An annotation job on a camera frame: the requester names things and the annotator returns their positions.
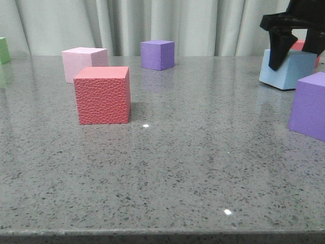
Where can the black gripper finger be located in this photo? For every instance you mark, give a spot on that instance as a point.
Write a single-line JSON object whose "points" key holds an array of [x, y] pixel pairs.
{"points": [[281, 41], [314, 42]]}

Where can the grey-green curtain backdrop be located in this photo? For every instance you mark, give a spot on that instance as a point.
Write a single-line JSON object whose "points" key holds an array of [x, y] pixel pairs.
{"points": [[198, 28]]}

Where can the light blue foam block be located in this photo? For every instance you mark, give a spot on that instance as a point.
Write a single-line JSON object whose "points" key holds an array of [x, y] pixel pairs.
{"points": [[296, 65]]}

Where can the pink foam block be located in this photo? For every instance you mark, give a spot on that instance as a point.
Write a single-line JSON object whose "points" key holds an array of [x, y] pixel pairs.
{"points": [[76, 59]]}

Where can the large red textured block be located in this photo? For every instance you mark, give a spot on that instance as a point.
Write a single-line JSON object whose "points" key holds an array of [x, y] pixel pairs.
{"points": [[103, 95]]}

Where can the red block far right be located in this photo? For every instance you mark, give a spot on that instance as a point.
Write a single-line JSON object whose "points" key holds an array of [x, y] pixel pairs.
{"points": [[299, 44]]}

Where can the purple block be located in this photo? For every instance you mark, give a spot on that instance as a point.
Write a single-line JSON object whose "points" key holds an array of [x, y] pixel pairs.
{"points": [[157, 54], [307, 114]]}

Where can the purple block near right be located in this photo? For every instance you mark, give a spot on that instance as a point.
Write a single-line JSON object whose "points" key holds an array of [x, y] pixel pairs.
{"points": [[307, 114]]}

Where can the green block far left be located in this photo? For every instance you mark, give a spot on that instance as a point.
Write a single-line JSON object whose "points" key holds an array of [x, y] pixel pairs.
{"points": [[4, 52]]}

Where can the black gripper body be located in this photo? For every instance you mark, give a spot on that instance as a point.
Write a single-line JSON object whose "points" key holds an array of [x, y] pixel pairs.
{"points": [[300, 14]]}

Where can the purple block at back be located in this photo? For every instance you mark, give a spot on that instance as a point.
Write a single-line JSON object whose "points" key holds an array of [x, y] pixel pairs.
{"points": [[157, 54]]}

